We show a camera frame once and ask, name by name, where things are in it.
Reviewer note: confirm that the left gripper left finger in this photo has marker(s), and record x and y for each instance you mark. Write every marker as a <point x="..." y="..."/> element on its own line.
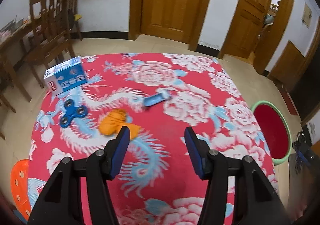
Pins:
<point x="115" y="151"/>

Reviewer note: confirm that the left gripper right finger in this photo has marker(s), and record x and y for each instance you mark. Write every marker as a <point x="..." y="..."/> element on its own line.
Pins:
<point x="198" y="152"/>

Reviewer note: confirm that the orange cloth pouch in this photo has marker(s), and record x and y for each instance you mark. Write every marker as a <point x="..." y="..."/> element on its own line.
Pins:
<point x="114" y="121"/>

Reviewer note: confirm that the blue fidget spinner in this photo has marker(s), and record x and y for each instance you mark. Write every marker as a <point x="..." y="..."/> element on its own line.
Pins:
<point x="72" y="111"/>

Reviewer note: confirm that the blue toy skateboard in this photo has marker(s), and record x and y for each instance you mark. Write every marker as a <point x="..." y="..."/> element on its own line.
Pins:
<point x="160" y="96"/>

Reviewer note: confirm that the red floral tablecloth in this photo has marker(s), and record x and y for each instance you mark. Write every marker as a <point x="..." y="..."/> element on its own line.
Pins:
<point x="157" y="183"/>

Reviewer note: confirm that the red bin green rim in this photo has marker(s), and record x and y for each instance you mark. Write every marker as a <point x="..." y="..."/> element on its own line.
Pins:
<point x="275" y="130"/>

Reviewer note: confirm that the blue white milk carton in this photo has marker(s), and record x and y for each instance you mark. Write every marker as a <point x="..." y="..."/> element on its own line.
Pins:
<point x="65" y="76"/>

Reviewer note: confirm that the orange plastic stool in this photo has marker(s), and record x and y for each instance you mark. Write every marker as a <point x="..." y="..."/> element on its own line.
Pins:
<point x="19" y="187"/>

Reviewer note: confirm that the red door mat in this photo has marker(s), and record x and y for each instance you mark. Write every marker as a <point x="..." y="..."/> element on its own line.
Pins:
<point x="288" y="101"/>

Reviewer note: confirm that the low wooden cabinet door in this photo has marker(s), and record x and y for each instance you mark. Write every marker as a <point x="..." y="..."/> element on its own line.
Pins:
<point x="287" y="66"/>

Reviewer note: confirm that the wooden dining table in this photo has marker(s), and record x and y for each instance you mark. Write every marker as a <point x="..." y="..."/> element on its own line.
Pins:
<point x="13" y="52"/>

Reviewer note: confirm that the closed wooden door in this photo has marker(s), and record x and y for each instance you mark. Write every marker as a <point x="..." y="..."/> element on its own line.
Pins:
<point x="170" y="19"/>

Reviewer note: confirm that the front wooden chair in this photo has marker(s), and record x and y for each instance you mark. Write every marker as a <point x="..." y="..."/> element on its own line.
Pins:
<point x="51" y="32"/>

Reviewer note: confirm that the wooden chair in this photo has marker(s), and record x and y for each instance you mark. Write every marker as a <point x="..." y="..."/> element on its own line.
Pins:
<point x="74" y="16"/>
<point x="51" y="32"/>

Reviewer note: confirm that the rear wooden chair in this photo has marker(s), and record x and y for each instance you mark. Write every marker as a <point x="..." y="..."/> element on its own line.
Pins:
<point x="74" y="16"/>

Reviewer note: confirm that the open wooden door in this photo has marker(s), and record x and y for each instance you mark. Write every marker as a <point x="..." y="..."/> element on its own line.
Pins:
<point x="245" y="27"/>

